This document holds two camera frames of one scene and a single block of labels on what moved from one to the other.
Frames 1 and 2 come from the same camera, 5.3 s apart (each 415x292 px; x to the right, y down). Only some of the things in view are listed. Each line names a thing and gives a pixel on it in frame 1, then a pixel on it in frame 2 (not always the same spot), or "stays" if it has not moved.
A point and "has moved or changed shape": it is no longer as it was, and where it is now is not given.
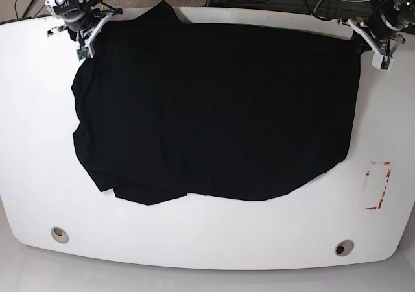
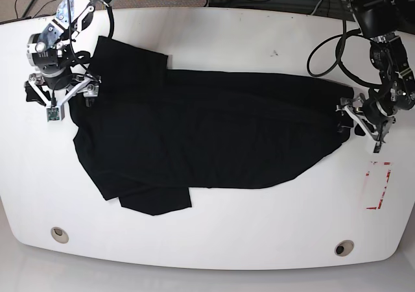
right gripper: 382,49 → 374,117
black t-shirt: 169,109 has moved or changed shape
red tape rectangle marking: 367,174 stays
